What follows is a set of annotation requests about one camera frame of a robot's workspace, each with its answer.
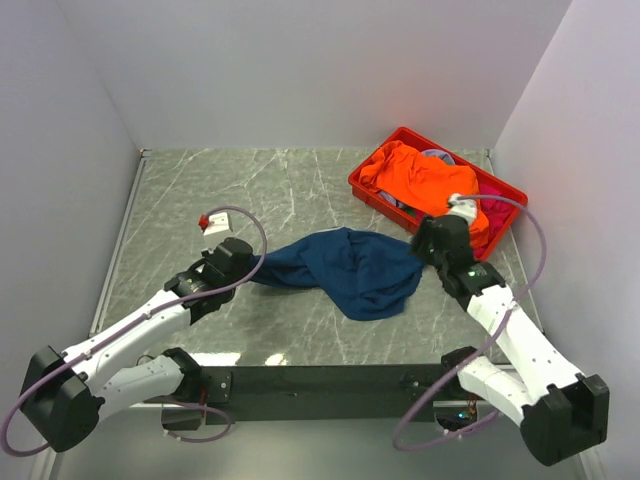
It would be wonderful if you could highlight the blue mickey t shirt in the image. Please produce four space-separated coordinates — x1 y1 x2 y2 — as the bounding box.
251 227 425 321

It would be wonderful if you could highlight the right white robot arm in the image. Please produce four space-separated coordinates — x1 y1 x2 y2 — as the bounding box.
401 214 610 466

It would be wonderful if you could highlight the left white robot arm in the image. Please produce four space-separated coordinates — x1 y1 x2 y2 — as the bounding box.
17 238 264 453

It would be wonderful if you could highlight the red plastic bin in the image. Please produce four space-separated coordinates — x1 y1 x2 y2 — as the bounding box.
348 127 528 260

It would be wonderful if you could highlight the orange t shirt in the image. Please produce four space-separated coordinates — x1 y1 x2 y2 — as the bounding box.
349 140 480 232

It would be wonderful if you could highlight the magenta t shirt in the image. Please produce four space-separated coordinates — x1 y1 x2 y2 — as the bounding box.
478 199 513 252

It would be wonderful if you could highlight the lavender t shirt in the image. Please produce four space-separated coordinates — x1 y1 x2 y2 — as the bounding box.
421 149 456 165

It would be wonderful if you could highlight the black base beam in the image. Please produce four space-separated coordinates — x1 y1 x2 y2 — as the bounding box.
203 364 443 421

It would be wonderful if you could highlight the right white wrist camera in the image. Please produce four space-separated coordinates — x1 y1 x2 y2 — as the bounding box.
447 193 478 225

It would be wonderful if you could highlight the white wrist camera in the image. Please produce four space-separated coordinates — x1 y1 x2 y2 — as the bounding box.
447 193 478 225
198 211 233 250

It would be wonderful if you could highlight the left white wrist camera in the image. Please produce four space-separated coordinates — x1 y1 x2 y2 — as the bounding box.
198 211 233 250

